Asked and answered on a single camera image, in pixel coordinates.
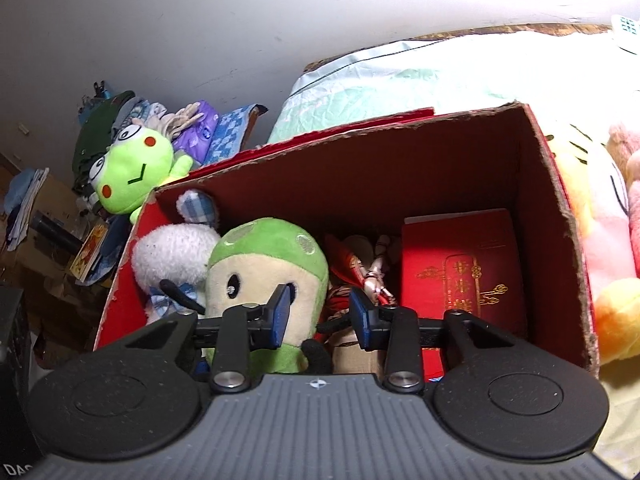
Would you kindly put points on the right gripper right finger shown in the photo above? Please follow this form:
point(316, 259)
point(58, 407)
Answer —
point(396, 332)

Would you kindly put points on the yellow tiger plush pink belly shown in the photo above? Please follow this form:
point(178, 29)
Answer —
point(597, 192)

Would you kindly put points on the green mushroom plush toy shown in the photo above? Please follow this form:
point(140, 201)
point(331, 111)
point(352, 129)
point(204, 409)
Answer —
point(245, 266)

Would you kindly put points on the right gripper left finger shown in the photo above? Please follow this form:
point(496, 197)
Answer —
point(243, 329)

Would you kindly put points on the red gift box gold print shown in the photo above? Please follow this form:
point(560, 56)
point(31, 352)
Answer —
point(467, 262)

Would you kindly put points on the green bear print bedsheet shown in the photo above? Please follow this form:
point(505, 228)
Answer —
point(578, 79)

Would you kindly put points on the white bunny light blue bow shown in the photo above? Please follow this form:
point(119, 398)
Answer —
point(178, 253)

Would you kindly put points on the green frog plush toy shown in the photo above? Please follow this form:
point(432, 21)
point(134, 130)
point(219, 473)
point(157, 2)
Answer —
point(139, 160)

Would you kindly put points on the purple plastic package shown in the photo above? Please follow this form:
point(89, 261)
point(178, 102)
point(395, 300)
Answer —
point(193, 129)

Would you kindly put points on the blue checkered towel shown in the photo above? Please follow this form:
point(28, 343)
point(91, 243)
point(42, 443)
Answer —
point(232, 132)

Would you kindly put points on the red decorative ornament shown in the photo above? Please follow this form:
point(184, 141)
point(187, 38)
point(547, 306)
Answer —
point(353, 263)

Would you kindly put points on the red cardboard box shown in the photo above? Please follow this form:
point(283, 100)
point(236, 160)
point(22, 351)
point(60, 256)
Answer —
point(367, 177)

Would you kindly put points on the white blue power strip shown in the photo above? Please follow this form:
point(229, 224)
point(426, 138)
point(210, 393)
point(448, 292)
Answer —
point(627, 34)

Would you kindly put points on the mauve teddy bear plush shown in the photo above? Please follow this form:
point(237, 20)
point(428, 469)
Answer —
point(622, 144)

